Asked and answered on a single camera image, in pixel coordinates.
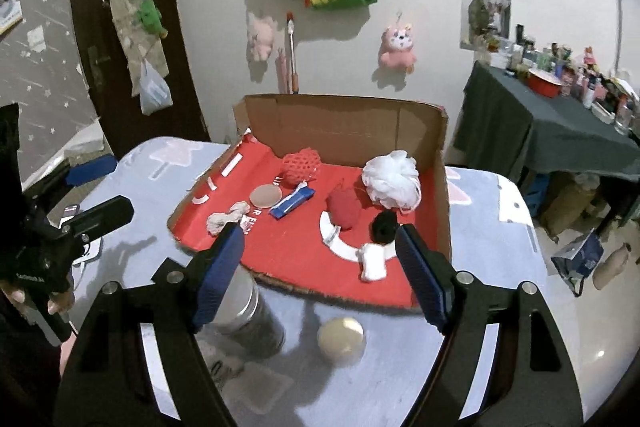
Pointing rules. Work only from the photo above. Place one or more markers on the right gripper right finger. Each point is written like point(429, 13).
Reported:
point(461, 307)

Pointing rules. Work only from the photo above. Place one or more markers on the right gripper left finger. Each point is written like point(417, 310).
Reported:
point(179, 302)

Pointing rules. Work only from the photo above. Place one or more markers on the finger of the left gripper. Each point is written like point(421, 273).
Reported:
point(96, 222)
point(85, 171)

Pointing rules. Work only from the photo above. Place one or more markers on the tall jar of dark tea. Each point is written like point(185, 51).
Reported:
point(244, 324)

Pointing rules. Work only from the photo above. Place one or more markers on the white plush bear with ribbon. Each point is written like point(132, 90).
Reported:
point(216, 221)

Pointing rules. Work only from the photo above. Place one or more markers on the black pom pom ball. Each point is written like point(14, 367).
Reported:
point(384, 226)

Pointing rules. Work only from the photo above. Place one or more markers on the beige round powder puff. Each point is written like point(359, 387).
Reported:
point(265, 196)

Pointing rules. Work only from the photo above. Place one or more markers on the white mesh bath sponge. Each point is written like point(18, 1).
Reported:
point(392, 181)

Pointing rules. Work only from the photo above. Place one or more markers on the blue tissue packet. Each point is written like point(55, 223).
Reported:
point(301, 194)

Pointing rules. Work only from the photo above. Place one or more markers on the red foam net ball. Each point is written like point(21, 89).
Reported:
point(302, 166)

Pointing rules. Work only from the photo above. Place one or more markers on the white cloth pad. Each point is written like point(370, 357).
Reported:
point(372, 258)

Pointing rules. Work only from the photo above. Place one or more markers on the person's left hand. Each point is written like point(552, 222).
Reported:
point(57, 303)

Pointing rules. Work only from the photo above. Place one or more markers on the white phone on table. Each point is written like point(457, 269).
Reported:
point(90, 249)

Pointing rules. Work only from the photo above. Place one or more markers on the white plastic bag on door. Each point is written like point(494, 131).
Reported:
point(154, 92)

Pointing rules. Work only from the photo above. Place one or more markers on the small jar of golden capsules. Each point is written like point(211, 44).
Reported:
point(342, 341)

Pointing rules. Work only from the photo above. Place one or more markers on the green frog plush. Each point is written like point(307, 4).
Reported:
point(151, 20)

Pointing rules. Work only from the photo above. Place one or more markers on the cardboard box red interior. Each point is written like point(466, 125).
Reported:
point(312, 249)

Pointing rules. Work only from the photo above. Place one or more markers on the dark green clothed side table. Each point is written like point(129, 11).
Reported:
point(506, 128)

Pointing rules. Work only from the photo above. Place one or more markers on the red basin on side table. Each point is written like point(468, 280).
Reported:
point(543, 83)

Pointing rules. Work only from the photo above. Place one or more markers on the dark wooden door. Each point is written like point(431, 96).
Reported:
point(112, 45)

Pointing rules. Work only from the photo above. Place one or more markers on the pink pig plush on wall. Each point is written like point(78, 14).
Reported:
point(260, 37)

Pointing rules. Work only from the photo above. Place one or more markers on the orange capped brush on wall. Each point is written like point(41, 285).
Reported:
point(290, 32)

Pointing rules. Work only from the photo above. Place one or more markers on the pink bear plush keychain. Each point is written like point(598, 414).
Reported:
point(397, 49)

